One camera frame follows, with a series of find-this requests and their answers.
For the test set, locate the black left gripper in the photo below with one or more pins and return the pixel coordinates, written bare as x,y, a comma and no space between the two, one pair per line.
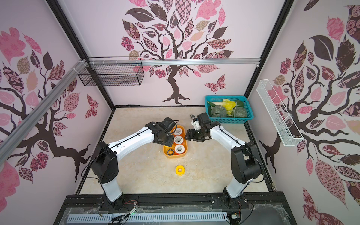
169,141

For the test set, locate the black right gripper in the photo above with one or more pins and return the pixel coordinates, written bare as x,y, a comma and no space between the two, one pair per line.
192,135

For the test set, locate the orange tape roll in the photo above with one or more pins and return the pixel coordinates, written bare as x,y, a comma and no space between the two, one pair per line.
178,131
179,149

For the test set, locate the orange tape roll mid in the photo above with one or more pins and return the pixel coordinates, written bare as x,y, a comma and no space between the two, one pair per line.
178,140

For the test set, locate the black yellow tape roll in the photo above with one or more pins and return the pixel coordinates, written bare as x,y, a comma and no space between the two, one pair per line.
170,152

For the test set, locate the yellow plastic storage box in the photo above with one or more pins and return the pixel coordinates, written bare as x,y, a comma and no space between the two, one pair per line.
165,148

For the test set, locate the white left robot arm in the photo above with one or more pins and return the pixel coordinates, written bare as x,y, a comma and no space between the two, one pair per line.
105,163

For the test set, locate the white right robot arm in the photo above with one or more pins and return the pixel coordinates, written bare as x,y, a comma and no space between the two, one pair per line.
245,158

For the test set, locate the yellow tape roll centre front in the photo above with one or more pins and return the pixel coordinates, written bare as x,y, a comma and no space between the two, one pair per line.
180,170

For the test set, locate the green melon left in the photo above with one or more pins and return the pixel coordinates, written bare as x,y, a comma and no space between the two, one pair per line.
218,112

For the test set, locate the green melon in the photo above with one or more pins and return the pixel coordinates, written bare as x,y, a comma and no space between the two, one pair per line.
218,112
240,112

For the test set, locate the teal plastic basket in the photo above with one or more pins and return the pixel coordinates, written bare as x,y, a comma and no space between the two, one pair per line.
241,101

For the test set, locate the green melon right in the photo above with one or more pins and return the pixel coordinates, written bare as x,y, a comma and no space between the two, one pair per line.
240,112

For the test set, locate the black wire wall basket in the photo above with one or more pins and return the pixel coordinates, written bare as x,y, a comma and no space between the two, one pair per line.
113,71

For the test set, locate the white slotted cable duct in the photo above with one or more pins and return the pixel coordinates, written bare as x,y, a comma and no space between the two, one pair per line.
145,218

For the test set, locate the aluminium rail back wall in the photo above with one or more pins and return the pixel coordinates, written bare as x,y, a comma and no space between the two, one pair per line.
179,62

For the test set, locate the aluminium rail wall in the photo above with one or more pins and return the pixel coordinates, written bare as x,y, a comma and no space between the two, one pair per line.
20,133
179,62

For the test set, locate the white wire wall shelf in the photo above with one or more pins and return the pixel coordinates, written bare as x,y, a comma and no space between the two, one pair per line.
272,98

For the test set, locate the black base frame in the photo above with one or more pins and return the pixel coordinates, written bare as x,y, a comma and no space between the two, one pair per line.
215,200

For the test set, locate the aluminium rail left wall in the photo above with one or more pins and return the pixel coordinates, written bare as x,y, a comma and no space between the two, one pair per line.
20,133

